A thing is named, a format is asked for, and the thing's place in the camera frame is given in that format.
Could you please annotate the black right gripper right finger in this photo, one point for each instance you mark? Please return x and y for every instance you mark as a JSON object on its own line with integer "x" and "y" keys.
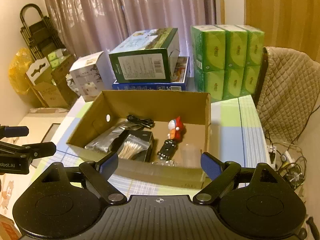
{"x": 222, "y": 176}

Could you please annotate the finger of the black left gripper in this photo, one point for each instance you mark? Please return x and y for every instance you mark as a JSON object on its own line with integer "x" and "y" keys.
{"x": 35, "y": 151}
{"x": 13, "y": 131}

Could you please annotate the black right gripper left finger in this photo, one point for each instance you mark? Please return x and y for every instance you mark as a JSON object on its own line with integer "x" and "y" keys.
{"x": 96, "y": 176}

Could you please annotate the silver foil bag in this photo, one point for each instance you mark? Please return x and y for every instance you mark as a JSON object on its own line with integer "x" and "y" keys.
{"x": 103, "y": 141}

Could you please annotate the clear plastic container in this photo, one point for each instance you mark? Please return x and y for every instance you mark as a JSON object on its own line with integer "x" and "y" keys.
{"x": 191, "y": 156}

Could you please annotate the cotton swab bag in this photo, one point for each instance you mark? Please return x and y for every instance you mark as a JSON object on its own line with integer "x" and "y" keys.
{"x": 132, "y": 146}

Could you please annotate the black shaver box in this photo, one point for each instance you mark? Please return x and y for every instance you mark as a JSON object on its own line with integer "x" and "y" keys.
{"x": 145, "y": 140}

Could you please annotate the doraemon lucky cat figure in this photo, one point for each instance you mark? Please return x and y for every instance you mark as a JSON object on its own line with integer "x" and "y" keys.
{"x": 176, "y": 128}

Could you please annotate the open floor box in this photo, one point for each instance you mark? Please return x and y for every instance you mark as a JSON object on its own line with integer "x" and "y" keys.
{"x": 46, "y": 138}

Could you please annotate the checkered tablecloth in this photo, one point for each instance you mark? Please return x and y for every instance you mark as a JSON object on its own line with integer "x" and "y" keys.
{"x": 237, "y": 134}

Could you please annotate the brown floor carton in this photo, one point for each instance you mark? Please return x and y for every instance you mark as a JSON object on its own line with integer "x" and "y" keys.
{"x": 50, "y": 84}

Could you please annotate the white power strip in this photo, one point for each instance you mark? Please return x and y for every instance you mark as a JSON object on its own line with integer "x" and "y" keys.
{"x": 277, "y": 158}

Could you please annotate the brown cardboard box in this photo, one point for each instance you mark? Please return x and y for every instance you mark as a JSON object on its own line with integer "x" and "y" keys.
{"x": 161, "y": 133}

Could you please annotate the yellow plastic bag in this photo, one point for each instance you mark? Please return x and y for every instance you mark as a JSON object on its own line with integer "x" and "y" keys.
{"x": 17, "y": 69}

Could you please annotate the white humidifier box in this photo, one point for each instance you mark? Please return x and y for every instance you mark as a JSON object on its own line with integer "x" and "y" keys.
{"x": 92, "y": 74}

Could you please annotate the black folding ladder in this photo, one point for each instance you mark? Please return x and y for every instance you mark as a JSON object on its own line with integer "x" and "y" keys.
{"x": 41, "y": 37}

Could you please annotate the quilted beige chair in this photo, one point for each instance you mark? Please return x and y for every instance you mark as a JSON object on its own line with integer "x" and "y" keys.
{"x": 286, "y": 92}

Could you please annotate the green tissue pack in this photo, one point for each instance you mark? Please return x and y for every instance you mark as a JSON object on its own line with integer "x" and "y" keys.
{"x": 227, "y": 59}

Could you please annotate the green milk carton box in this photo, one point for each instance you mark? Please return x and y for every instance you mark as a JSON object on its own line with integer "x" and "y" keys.
{"x": 146, "y": 56}

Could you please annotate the pink curtain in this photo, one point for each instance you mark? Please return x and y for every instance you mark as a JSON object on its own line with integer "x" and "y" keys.
{"x": 89, "y": 26}

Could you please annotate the wooden door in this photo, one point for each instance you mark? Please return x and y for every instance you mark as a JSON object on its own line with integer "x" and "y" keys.
{"x": 286, "y": 23}

